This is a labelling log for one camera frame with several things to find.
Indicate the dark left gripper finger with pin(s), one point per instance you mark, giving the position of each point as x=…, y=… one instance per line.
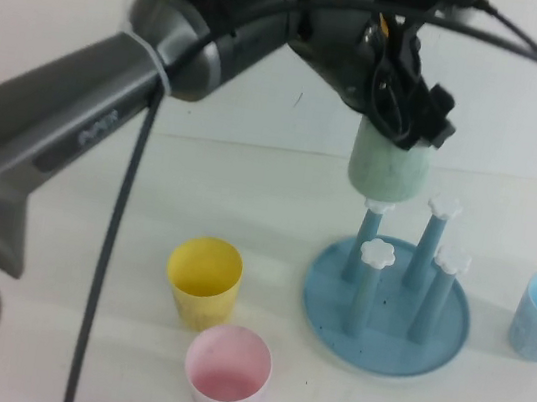
x=440, y=118
x=399, y=136

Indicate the blue cup stand, white caps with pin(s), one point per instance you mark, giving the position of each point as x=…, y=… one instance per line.
x=377, y=354

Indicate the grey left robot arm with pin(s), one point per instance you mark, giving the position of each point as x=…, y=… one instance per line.
x=57, y=129

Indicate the green plastic cup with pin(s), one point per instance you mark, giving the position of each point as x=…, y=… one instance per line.
x=384, y=173

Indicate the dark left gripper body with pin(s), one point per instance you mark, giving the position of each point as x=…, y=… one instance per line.
x=349, y=66

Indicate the yellow plastic cup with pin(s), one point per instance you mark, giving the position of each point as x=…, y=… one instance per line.
x=193, y=301

